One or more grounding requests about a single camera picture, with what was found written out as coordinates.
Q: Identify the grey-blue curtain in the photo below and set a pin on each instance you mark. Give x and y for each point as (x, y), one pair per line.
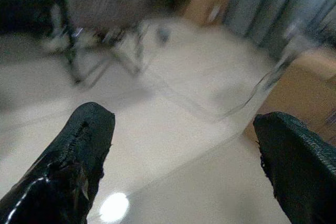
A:
(278, 6)

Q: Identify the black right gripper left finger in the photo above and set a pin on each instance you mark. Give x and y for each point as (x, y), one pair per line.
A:
(65, 166)

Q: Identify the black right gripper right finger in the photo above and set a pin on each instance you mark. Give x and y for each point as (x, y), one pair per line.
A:
(299, 166)

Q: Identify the tan cardboard box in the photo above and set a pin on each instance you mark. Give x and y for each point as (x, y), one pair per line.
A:
(302, 93)

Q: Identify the grey folding chair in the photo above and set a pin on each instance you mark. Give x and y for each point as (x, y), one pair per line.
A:
(105, 16)

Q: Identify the black furniture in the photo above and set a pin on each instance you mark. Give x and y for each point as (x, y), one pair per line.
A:
(26, 1)

